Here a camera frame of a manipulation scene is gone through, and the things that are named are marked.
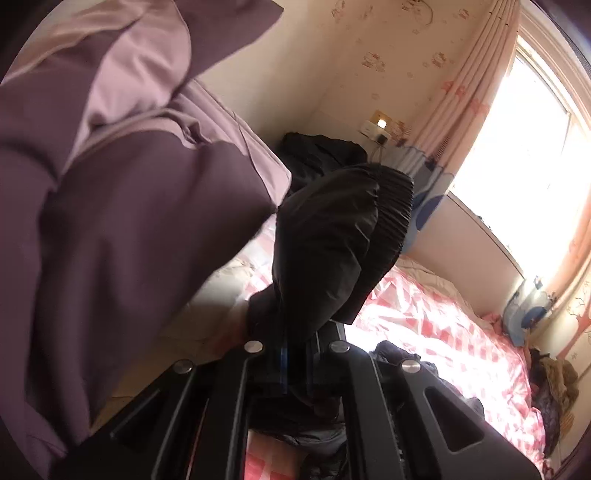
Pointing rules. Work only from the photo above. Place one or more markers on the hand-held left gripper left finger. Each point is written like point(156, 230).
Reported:
point(282, 369)

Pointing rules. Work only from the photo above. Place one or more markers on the purple jacket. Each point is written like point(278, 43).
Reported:
point(120, 207)

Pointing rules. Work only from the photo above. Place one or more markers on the pink cartoon curtain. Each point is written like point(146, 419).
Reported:
point(443, 138)

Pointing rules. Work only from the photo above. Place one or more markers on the black padded jacket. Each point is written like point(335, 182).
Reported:
point(323, 240)

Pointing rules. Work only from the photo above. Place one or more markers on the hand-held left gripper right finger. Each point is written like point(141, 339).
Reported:
point(315, 369)

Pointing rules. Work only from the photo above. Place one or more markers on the black charger plug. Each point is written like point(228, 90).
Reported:
point(382, 138)

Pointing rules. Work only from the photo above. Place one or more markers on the pink checkered bed sheet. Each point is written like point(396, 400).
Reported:
point(429, 323)

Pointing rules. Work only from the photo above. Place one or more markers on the window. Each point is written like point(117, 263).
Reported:
point(531, 152)

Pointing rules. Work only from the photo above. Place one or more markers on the blue patterned pillow right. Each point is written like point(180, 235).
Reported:
point(526, 314)

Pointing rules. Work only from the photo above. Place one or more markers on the brown and dark clothes pile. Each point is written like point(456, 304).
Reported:
point(556, 392)

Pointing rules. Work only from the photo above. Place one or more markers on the wall socket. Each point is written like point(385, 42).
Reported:
point(376, 122)

